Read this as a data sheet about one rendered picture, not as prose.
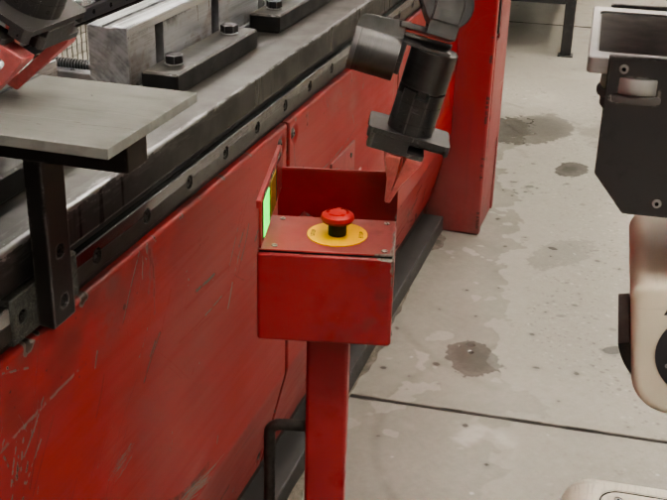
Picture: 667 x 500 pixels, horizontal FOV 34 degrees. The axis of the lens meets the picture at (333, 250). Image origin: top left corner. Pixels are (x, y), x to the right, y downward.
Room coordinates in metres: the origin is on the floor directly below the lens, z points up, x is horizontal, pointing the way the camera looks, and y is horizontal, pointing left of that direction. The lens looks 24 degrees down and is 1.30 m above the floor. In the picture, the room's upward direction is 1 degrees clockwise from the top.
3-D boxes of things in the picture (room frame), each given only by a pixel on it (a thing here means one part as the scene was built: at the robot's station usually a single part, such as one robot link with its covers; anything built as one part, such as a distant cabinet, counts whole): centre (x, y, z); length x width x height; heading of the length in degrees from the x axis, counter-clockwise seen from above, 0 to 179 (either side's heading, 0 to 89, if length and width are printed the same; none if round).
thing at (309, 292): (1.24, 0.00, 0.75); 0.20 x 0.16 x 0.18; 176
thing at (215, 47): (1.58, 0.20, 0.89); 0.30 x 0.05 x 0.03; 163
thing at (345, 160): (1.95, -0.02, 0.58); 0.15 x 0.02 x 0.07; 163
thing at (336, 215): (1.19, 0.00, 0.79); 0.04 x 0.04 x 0.04
